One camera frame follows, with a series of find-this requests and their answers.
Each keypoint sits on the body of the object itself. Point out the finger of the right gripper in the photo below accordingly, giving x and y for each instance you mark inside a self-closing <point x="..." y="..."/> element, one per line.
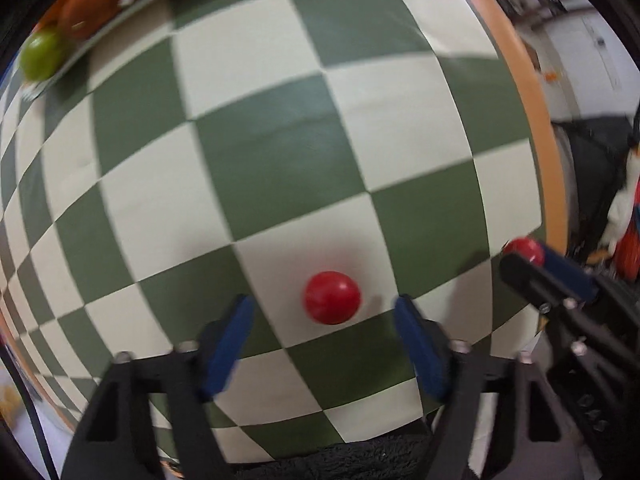
<point x="573" y="277"/>
<point x="532" y="282"/>

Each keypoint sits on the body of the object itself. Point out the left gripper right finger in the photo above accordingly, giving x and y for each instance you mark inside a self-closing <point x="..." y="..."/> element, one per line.
<point x="427" y="346"/>

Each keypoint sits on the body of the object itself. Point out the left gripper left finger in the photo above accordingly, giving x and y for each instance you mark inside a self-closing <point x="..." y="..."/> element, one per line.
<point x="221" y="343"/>

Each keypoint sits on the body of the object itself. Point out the red cherry tomato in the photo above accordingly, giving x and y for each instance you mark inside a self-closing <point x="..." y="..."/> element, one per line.
<point x="526" y="247"/>
<point x="331" y="298"/>

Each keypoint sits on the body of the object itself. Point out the green apple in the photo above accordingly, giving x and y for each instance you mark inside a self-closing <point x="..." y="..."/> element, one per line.
<point x="44" y="52"/>

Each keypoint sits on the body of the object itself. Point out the dark red brown fruit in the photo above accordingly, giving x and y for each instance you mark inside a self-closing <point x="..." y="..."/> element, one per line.
<point x="81" y="19"/>

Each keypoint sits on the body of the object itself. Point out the person in dark fleece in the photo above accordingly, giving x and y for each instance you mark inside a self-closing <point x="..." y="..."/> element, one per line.
<point x="391" y="457"/>

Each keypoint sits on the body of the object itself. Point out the green white checkered tablecloth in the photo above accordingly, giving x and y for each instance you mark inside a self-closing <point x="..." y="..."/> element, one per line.
<point x="210" y="148"/>

